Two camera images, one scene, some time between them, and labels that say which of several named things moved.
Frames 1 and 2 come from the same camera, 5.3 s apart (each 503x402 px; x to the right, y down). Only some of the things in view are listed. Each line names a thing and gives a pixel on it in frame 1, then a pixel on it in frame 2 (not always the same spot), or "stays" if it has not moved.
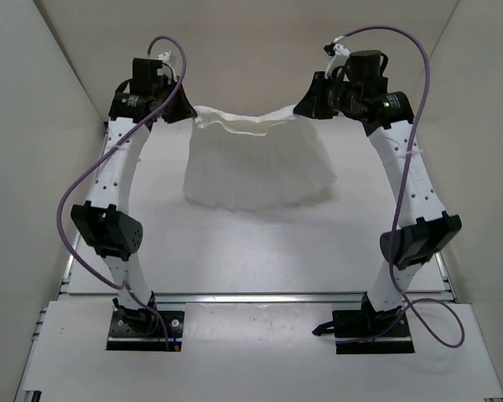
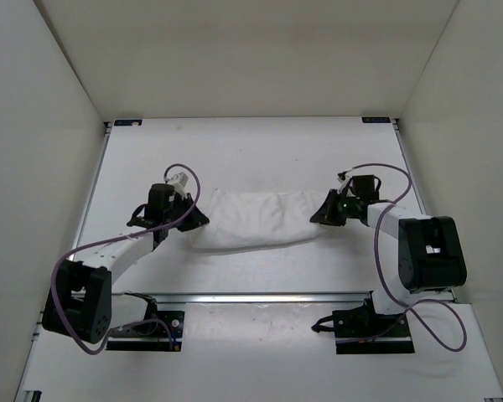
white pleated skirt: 248,162 → 246,219
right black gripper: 313,106 → 326,214
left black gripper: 184,109 → 196,219
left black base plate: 144,330 stays
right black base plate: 356,325 stays
